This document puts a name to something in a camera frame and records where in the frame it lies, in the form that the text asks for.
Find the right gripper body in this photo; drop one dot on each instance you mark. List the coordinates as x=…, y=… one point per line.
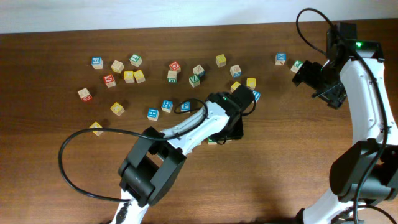
x=321, y=81

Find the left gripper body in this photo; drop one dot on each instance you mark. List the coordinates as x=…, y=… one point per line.
x=232, y=134

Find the green letter R block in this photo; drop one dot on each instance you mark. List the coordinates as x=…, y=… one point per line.
x=211, y=142

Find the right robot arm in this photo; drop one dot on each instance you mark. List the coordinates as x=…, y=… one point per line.
x=367, y=171

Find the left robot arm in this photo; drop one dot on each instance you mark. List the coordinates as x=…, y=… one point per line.
x=152, y=165

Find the green letter J block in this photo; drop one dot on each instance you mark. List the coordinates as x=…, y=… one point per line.
x=296, y=66

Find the blue letter block right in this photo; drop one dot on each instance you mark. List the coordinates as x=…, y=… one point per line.
x=257, y=95

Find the yellow block centre right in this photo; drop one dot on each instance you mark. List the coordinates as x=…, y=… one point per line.
x=234, y=86

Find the yellow block upper right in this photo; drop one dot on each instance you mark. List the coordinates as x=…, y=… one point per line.
x=251, y=83

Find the blue letter P block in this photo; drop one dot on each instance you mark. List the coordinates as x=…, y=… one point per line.
x=185, y=107

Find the blue letter X block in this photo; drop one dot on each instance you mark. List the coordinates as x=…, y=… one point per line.
x=280, y=58

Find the wooden block blue base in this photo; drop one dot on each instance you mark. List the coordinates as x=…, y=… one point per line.
x=235, y=71

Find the green letter Z block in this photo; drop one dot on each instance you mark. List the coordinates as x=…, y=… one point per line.
x=194, y=80

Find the wooden block blue side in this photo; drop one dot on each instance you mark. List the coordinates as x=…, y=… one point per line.
x=199, y=71

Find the yellow block top centre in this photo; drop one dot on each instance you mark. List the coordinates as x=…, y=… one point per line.
x=220, y=60

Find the blue letter H block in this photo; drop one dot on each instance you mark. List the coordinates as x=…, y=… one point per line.
x=167, y=106

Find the blue block lower centre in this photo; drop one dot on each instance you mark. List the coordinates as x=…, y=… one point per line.
x=153, y=114

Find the wooden block green side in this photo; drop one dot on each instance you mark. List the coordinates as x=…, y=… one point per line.
x=172, y=76

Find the red letter G block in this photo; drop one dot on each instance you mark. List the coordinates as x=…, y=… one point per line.
x=175, y=66

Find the yellow block right pair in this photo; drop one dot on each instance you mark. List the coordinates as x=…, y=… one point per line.
x=139, y=76

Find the yellow block pair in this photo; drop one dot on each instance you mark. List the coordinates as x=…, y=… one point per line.
x=139, y=76
x=129, y=76

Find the yellow block left pair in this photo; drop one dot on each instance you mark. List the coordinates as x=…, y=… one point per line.
x=129, y=76

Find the yellow block mid left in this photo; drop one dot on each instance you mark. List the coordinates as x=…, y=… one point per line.
x=117, y=109

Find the green letter L block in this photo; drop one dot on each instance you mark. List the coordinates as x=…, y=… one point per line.
x=135, y=60

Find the plain wooden block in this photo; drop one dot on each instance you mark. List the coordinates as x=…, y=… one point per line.
x=117, y=66

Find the red letter Y block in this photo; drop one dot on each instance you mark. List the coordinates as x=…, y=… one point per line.
x=109, y=81

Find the yellow block lower left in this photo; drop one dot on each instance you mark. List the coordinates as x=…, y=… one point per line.
x=97, y=128

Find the blue block far left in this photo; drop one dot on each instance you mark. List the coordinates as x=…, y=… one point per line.
x=97, y=63

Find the wooden block red side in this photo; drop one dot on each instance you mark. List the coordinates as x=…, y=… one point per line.
x=85, y=95

